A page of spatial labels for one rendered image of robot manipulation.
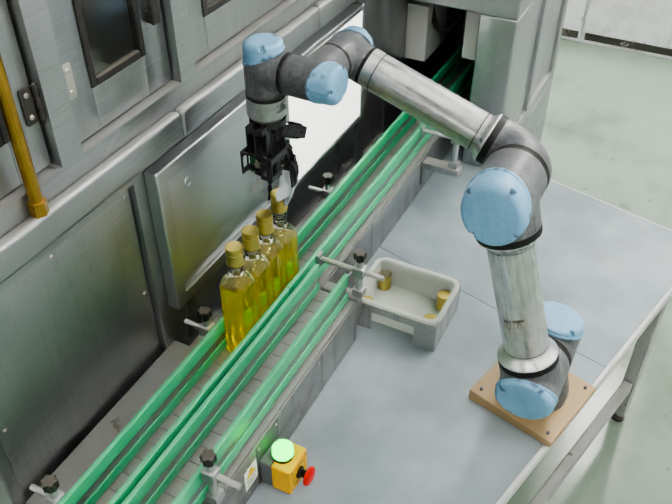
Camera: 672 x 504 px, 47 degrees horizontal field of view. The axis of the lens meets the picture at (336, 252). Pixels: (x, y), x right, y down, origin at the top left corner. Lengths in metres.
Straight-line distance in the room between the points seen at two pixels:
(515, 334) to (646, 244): 0.92
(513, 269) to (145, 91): 0.72
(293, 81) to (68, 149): 0.40
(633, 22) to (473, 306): 3.42
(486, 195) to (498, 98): 1.11
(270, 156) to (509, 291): 0.52
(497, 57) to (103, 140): 1.31
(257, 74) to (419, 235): 0.93
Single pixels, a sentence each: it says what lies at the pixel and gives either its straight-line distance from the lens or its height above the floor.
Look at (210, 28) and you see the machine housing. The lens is 1.60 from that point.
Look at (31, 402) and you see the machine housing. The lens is 1.47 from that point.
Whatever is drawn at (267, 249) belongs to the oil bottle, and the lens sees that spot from 1.62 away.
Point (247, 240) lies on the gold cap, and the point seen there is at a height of 1.15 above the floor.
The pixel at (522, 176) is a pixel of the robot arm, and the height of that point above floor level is 1.39.
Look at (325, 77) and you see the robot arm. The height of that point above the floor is 1.49.
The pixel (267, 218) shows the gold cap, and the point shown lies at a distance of 1.58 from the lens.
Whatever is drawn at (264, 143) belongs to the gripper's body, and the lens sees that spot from 1.51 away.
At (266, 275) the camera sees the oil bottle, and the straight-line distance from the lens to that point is 1.62.
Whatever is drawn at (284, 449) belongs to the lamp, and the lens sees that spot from 1.56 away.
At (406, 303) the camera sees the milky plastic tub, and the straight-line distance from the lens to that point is 1.96.
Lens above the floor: 2.11
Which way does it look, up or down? 40 degrees down
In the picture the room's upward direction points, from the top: straight up
